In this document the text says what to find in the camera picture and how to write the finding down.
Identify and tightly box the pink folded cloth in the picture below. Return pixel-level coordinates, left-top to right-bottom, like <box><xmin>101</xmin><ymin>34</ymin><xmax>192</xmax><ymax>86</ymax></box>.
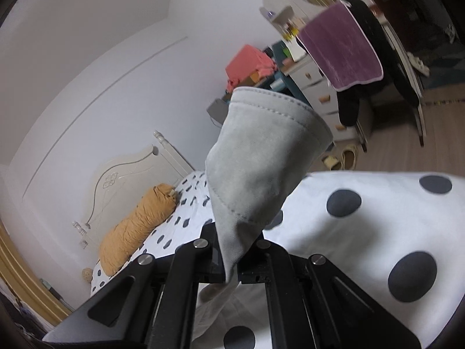
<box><xmin>225</xmin><ymin>44</ymin><xmax>277</xmax><ymax>93</ymax></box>

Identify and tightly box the white polka dot bed sheet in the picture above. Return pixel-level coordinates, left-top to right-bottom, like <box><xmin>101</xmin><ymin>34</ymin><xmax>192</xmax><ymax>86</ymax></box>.
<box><xmin>47</xmin><ymin>169</ymin><xmax>464</xmax><ymax>349</ymax></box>

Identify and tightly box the black hanging garment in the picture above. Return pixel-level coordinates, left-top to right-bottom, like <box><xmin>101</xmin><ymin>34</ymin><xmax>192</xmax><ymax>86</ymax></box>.
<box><xmin>336</xmin><ymin>0</ymin><xmax>424</xmax><ymax>152</ymax></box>

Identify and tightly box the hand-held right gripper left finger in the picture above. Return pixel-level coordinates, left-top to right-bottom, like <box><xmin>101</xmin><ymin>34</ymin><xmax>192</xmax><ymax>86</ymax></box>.
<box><xmin>43</xmin><ymin>222</ymin><xmax>225</xmax><ymax>349</ymax></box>

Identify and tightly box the purple towel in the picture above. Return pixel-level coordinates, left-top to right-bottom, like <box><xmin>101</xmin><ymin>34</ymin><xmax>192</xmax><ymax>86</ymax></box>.
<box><xmin>296</xmin><ymin>0</ymin><xmax>385</xmax><ymax>92</ymax></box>

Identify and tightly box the orange bolster pillow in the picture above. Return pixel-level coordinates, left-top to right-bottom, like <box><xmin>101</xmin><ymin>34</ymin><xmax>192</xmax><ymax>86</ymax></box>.
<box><xmin>99</xmin><ymin>184</ymin><xmax>178</xmax><ymax>276</ymax></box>

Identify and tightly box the white drawer cabinet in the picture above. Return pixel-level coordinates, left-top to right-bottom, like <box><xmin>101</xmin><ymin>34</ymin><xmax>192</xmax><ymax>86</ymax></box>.
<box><xmin>271</xmin><ymin>42</ymin><xmax>364</xmax><ymax>142</ymax></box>

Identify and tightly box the grey garment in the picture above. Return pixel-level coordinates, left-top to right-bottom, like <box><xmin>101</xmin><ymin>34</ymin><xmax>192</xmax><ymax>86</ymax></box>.
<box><xmin>205</xmin><ymin>86</ymin><xmax>334</xmax><ymax>284</ymax></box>

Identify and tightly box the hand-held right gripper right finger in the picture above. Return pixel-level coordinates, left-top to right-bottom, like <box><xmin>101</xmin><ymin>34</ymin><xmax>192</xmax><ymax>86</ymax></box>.
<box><xmin>237</xmin><ymin>239</ymin><xmax>423</xmax><ymax>349</ymax></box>

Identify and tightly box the cream carved headboard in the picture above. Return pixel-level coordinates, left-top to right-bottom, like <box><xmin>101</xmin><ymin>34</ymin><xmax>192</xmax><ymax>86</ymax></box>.
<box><xmin>72</xmin><ymin>130</ymin><xmax>197</xmax><ymax>250</ymax></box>

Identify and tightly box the grey box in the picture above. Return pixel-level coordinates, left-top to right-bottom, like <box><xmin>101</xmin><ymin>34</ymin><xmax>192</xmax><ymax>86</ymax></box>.
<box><xmin>206</xmin><ymin>98</ymin><xmax>230</xmax><ymax>126</ymax></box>

